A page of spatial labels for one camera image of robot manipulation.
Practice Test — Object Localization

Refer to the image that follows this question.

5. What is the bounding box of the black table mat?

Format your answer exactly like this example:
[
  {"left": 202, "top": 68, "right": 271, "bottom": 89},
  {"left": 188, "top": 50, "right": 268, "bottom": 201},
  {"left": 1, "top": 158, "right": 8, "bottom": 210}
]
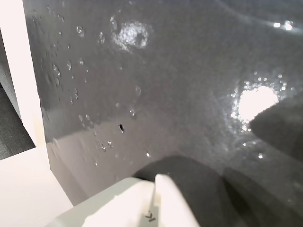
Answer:
[{"left": 22, "top": 0, "right": 303, "bottom": 227}]

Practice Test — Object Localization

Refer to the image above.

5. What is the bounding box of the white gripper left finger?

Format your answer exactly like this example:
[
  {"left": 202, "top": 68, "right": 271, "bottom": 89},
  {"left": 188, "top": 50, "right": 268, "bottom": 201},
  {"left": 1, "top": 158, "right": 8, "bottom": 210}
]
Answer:
[{"left": 44, "top": 177, "right": 156, "bottom": 227}]

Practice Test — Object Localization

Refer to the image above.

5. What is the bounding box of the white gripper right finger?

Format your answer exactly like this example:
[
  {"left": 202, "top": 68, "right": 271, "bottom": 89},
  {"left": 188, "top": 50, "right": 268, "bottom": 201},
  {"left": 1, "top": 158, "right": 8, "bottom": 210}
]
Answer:
[{"left": 145, "top": 174, "right": 201, "bottom": 227}]

